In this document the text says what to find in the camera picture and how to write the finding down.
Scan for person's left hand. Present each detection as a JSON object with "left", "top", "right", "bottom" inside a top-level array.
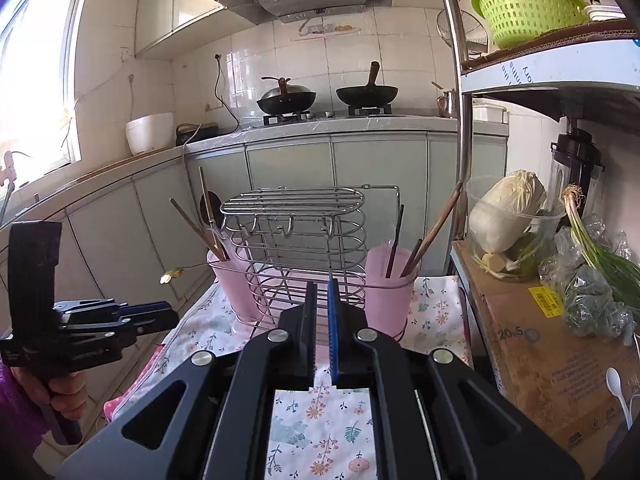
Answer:
[{"left": 12, "top": 366, "right": 87, "bottom": 422}]

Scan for white rice cooker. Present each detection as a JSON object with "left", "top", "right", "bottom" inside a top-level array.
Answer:
[{"left": 124, "top": 112, "right": 176, "bottom": 156}]

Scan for white storage box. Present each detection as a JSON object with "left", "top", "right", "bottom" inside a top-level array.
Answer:
[{"left": 472, "top": 98, "right": 510, "bottom": 124}]

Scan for black wok with wooden handle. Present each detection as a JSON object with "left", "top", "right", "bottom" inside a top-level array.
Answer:
[{"left": 335, "top": 61, "right": 400, "bottom": 107}]

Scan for green plastic basket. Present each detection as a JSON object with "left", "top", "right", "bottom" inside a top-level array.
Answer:
[{"left": 469, "top": 0, "right": 592, "bottom": 50}]

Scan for metal wire dish rack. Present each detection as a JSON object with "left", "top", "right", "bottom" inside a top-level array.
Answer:
[{"left": 219, "top": 185, "right": 404, "bottom": 332}]

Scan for black wok with lid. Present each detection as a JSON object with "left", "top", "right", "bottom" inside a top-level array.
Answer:
[{"left": 256, "top": 77, "right": 318, "bottom": 116}]

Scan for round wire fan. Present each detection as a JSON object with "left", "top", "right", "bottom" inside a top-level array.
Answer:
[{"left": 437, "top": 8, "right": 490, "bottom": 57}]

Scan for black blender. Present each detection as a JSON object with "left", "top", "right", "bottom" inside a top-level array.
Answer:
[{"left": 547, "top": 127, "right": 604, "bottom": 207}]

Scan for plastic bag of greens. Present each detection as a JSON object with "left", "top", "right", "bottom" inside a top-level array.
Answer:
[{"left": 538, "top": 219, "right": 637, "bottom": 345}]

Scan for grey-green base cabinets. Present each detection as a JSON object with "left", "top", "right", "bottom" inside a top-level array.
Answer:
[{"left": 0, "top": 127, "right": 510, "bottom": 461}]

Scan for cardboard box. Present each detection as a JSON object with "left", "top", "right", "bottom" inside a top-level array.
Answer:
[{"left": 451, "top": 239, "right": 640, "bottom": 455}]

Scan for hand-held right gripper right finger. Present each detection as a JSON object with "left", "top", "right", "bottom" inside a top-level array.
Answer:
[{"left": 327, "top": 277, "right": 586, "bottom": 480}]

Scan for white lidded container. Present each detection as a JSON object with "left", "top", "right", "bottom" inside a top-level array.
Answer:
[{"left": 584, "top": 0, "right": 627, "bottom": 22}]

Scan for floral printed cloth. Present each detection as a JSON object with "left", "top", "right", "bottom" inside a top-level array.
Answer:
[{"left": 102, "top": 275, "right": 474, "bottom": 480}]

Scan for white upper kitchen cabinets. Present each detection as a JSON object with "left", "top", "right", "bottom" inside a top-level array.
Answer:
[{"left": 134, "top": 0, "right": 227, "bottom": 59}]

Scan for steel storage shelf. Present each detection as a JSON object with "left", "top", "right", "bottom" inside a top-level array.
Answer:
[{"left": 434, "top": 0, "right": 640, "bottom": 283}]

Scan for window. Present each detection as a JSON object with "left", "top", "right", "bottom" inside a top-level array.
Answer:
[{"left": 0, "top": 0, "right": 84, "bottom": 183}]

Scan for metal faucet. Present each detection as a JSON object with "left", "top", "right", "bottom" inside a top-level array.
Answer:
[{"left": 0, "top": 152, "right": 21, "bottom": 227}]

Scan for clear plastic bowl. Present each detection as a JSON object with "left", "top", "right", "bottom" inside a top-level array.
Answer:
[{"left": 464, "top": 175, "right": 569, "bottom": 282}]

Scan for flat cardboard sheet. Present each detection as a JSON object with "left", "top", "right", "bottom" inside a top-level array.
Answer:
[{"left": 459, "top": 19, "right": 640, "bottom": 70}]

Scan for person's left forearm purple sleeve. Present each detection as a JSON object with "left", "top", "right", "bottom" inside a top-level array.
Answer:
[{"left": 0, "top": 360, "right": 48, "bottom": 466}]

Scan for green onions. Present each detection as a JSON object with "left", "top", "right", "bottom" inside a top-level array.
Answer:
[{"left": 562, "top": 184, "right": 640, "bottom": 307}]

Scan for black power cord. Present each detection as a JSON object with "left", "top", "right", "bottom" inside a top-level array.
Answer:
[{"left": 214, "top": 54, "right": 240, "bottom": 134}]

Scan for dark wooden spoon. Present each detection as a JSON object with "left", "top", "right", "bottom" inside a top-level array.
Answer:
[{"left": 199, "top": 190, "right": 221, "bottom": 227}]

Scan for gold flower-handled spoon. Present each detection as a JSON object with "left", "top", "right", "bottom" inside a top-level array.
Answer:
[{"left": 159, "top": 261, "right": 251, "bottom": 285}]

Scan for small black appliance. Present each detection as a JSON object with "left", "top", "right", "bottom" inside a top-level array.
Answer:
[{"left": 175, "top": 122, "right": 220, "bottom": 146}]

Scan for steel kettle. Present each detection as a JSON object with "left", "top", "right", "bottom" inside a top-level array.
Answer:
[{"left": 432, "top": 81, "right": 459, "bottom": 119}]

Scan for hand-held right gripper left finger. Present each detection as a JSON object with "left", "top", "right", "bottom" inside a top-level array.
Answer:
[{"left": 56, "top": 281, "right": 319, "bottom": 480}]

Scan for white cable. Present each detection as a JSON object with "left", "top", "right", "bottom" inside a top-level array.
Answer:
[{"left": 626, "top": 329, "right": 640, "bottom": 413}]

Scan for pink plastic cup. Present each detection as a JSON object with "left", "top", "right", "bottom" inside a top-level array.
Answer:
[
  {"left": 206, "top": 239, "right": 267, "bottom": 337},
  {"left": 363, "top": 244, "right": 419, "bottom": 342}
]

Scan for white plastic spoon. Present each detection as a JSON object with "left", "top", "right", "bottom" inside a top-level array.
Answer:
[{"left": 605, "top": 367, "right": 632, "bottom": 432}]

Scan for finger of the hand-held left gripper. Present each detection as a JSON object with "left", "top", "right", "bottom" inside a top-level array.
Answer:
[
  {"left": 54, "top": 298, "right": 180, "bottom": 326},
  {"left": 62, "top": 326, "right": 147, "bottom": 362}
]

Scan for gas stove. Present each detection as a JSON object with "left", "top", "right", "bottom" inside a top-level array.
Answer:
[{"left": 262, "top": 105, "right": 394, "bottom": 127}]

